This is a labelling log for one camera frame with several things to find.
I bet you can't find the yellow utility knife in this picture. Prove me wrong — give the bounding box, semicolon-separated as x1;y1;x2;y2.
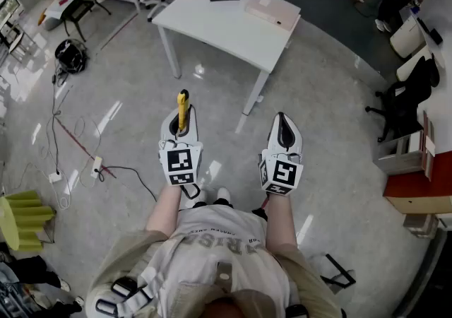
176;88;192;133

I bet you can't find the person's right white shoe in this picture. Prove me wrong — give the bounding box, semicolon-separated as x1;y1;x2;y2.
214;187;232;205

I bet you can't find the black cable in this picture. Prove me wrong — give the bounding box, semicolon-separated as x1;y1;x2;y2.
98;165;158;203

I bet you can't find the person's right forearm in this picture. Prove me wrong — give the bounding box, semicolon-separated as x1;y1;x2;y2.
264;193;299;251

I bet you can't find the white table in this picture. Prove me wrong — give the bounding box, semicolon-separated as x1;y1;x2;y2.
151;0;303;117

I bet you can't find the red cabinet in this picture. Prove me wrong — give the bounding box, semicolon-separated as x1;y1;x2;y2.
382;149;452;216

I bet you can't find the person's left white shoe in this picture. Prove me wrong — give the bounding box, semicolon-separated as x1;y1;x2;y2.
184;187;208;209

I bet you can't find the person's white shoe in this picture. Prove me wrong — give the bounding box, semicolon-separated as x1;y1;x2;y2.
214;187;232;205
184;187;208;209

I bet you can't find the person's beige t-shirt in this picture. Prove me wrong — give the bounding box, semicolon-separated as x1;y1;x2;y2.
84;203;344;318

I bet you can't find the pink flat box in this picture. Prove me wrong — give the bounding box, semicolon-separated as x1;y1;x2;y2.
244;0;302;33

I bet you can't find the white harness strap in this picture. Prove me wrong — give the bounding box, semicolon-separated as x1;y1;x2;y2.
94;275;157;318

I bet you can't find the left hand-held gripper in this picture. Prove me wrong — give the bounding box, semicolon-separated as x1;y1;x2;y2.
157;104;204;187

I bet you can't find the yellow-green pleated stool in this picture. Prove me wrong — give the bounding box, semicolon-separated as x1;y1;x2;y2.
0;189;57;252

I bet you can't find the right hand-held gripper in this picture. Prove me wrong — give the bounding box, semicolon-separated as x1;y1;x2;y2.
258;111;305;196

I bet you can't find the person's left forearm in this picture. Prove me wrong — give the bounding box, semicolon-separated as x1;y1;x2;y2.
145;184;183;240

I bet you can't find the black metal frame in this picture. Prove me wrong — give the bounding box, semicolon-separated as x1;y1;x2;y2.
319;253;357;290

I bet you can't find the black office chair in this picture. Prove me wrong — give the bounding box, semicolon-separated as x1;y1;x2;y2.
364;57;441;143

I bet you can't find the black bag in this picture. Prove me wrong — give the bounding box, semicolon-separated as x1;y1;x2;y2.
54;38;89;74

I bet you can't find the white storage box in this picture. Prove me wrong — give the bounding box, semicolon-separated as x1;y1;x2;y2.
388;14;429;60
395;45;437;83

